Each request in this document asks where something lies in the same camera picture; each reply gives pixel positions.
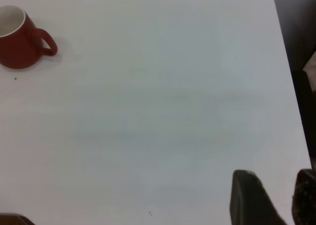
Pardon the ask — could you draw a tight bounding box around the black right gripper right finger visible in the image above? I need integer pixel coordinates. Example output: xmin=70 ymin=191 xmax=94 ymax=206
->
xmin=291 ymin=168 xmax=316 ymax=225

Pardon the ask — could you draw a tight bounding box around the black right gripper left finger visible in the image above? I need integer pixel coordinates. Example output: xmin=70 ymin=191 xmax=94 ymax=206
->
xmin=229 ymin=169 xmax=287 ymax=225

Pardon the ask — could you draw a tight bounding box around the red ceramic mug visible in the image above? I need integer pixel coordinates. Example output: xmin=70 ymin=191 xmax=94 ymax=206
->
xmin=0 ymin=5 xmax=59 ymax=70

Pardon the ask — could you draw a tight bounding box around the dark base edge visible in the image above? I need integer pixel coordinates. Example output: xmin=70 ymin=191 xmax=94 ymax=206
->
xmin=0 ymin=213 xmax=36 ymax=225

